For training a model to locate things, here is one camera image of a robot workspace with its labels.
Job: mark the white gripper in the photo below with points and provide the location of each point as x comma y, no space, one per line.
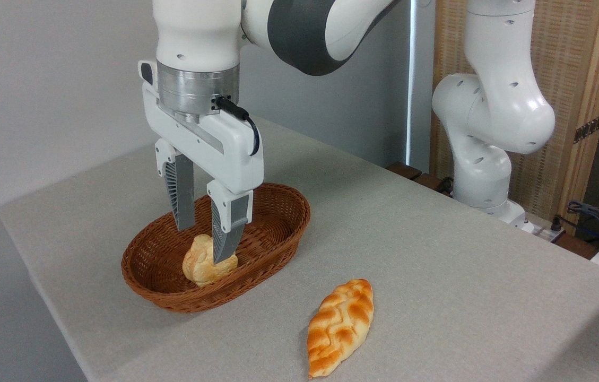
225,148

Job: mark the long braided bread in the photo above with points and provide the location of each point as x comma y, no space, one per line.
339,326

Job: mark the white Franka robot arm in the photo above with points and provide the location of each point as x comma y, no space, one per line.
495,106

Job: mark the small round bread roll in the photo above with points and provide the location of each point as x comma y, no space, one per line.
198,265

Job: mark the brown wicker basket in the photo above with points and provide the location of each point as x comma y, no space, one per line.
278,223

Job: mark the brown wooden bench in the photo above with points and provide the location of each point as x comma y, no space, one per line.
405,170

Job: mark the grey tablecloth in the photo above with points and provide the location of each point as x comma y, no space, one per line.
437,276

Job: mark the wooden rattan screen panel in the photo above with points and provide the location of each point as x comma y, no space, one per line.
570,63

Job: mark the black metal hinge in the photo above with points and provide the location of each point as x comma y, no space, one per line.
589,128

